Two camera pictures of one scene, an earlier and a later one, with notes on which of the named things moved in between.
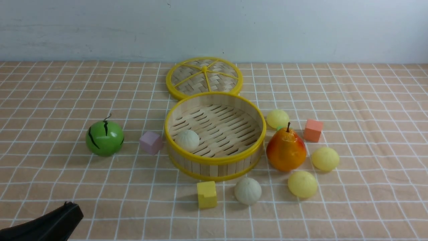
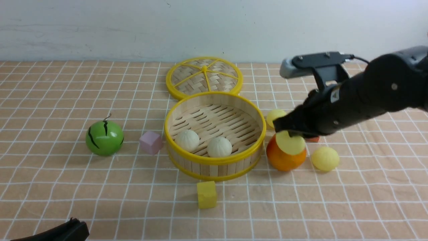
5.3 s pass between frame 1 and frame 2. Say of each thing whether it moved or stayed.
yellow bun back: stayed
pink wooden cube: stayed
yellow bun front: moved
